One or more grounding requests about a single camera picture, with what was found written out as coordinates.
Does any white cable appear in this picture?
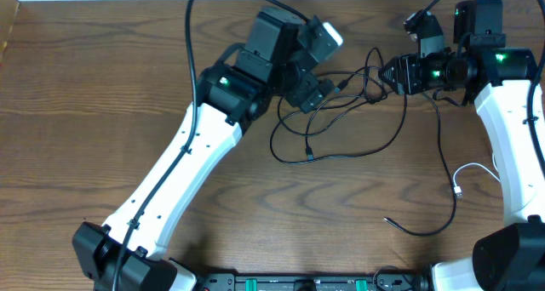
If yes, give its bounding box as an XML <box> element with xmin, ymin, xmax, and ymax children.
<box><xmin>451</xmin><ymin>152</ymin><xmax>502</xmax><ymax>199</ymax></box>

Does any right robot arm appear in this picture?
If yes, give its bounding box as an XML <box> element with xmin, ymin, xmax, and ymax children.
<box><xmin>379</xmin><ymin>0</ymin><xmax>544</xmax><ymax>290</ymax></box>

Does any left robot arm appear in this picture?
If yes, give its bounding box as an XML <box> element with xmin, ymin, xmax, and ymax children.
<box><xmin>72</xmin><ymin>7</ymin><xmax>343</xmax><ymax>290</ymax></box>

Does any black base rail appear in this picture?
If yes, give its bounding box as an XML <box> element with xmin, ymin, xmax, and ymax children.
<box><xmin>193</xmin><ymin>269</ymin><xmax>433</xmax><ymax>291</ymax></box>

